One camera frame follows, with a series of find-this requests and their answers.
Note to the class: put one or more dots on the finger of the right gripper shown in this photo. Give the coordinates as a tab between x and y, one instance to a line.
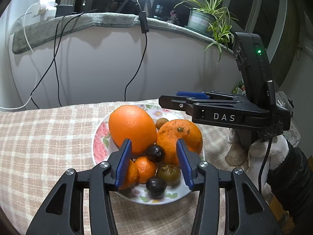
179	103
206	97

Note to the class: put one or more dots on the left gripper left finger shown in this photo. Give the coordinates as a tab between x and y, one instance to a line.
62	210

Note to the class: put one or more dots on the brown longan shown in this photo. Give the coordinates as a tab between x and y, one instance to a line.
160	122

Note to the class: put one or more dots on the large rough mandarin orange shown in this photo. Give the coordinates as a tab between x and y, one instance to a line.
174	130

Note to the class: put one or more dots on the dark plum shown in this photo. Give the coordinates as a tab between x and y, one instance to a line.
155	153
156	186

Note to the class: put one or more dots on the smooth navel orange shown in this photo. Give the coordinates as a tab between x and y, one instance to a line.
131	122

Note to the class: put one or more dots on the green brown kiwi fruit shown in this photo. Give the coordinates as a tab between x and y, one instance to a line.
170	173

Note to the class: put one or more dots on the small tangerine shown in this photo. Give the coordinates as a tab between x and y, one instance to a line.
147	169

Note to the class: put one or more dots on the medium tangerine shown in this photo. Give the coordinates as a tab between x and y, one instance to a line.
132	176

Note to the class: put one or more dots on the white gloved hand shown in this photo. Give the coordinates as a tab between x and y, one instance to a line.
276	163

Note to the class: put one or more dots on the green snack package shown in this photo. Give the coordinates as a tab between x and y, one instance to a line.
240	88

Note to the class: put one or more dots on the beige checkered tablecloth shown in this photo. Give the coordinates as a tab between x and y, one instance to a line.
38	146

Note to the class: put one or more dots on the potted spider plant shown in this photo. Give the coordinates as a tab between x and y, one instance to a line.
218	18

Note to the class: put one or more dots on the white floral plate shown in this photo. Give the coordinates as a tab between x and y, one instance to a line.
103	145

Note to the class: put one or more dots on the small figurine on sill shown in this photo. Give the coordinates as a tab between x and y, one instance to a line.
173	19

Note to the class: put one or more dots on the black power adapter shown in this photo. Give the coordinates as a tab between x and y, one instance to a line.
63	10

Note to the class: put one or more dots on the grey windowsill mat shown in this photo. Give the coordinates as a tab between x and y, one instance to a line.
39	33

